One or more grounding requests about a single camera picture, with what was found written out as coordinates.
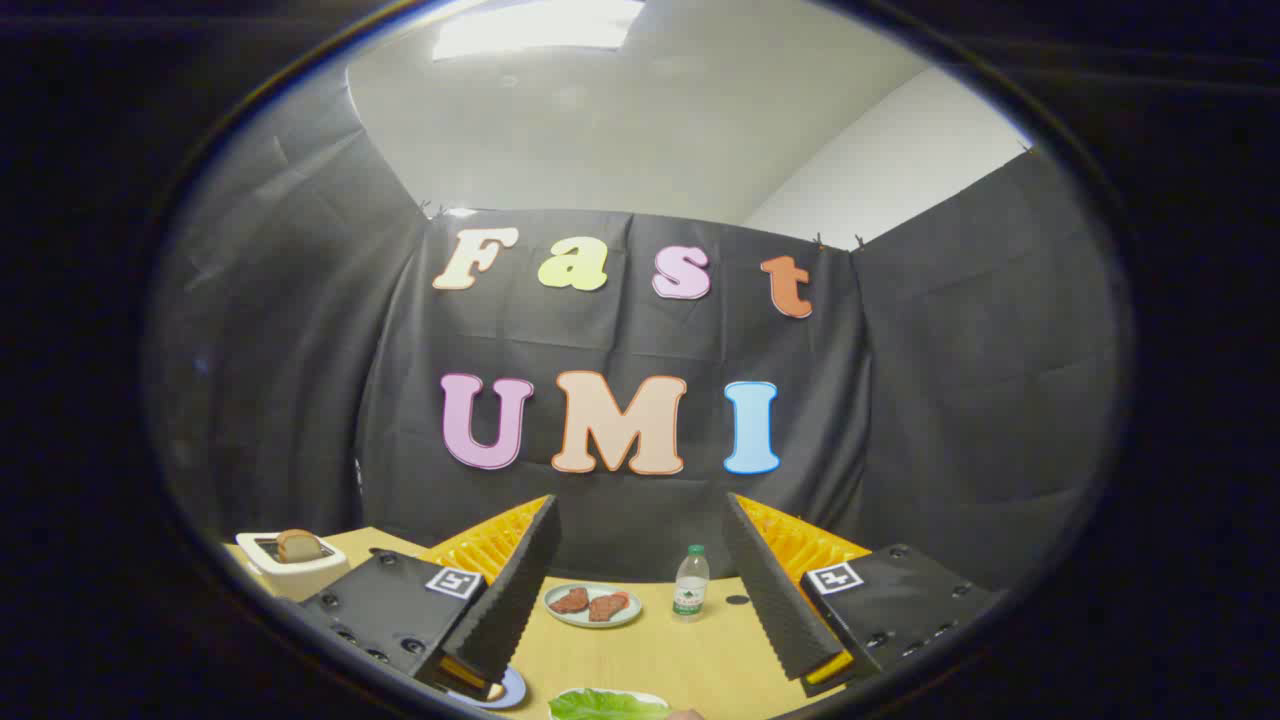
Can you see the white toaster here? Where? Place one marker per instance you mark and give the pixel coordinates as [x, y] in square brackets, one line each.
[290, 575]

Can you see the bread slice with brown crust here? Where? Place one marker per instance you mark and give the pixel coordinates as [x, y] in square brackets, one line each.
[298, 546]

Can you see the green lettuce leaf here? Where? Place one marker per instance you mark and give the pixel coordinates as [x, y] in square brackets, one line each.
[605, 706]

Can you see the brown meat patty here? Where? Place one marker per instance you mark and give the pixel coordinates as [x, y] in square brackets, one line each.
[607, 607]
[570, 601]

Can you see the ceiling light panel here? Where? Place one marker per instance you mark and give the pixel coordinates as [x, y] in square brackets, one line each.
[540, 25]

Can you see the black backdrop cloth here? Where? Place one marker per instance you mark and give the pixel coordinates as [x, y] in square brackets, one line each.
[400, 350]

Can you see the blue plate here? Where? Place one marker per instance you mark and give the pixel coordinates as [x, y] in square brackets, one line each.
[513, 690]

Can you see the pale green oval plate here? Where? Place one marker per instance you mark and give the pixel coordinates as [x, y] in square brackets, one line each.
[594, 624]

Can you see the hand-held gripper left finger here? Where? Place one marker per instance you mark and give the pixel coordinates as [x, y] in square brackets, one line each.
[515, 585]

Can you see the clear water bottle green cap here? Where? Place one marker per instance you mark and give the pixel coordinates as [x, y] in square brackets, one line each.
[690, 590]

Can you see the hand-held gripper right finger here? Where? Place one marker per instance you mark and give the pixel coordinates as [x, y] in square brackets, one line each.
[775, 590]

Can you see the white oval plate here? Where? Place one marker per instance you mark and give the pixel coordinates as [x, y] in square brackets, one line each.
[640, 694]

